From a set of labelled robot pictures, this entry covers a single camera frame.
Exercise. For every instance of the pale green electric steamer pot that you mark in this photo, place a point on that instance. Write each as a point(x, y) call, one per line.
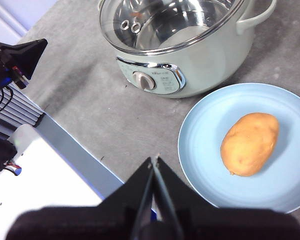
point(210, 65)

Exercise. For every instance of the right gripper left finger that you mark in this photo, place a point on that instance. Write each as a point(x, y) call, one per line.
point(110, 220)

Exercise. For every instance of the grey metal table edge rail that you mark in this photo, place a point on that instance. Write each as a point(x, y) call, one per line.
point(75, 152)

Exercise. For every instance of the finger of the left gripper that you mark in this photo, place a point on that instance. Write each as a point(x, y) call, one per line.
point(27, 57)

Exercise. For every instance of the blue round plate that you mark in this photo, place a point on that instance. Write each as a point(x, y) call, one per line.
point(205, 140)

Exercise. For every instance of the brown potato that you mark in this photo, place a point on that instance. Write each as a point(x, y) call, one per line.
point(250, 145)

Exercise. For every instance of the ribbed aluminium frame rail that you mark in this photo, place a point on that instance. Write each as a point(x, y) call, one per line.
point(22, 107)

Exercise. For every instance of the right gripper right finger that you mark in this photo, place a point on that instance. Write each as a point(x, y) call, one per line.
point(210, 222)

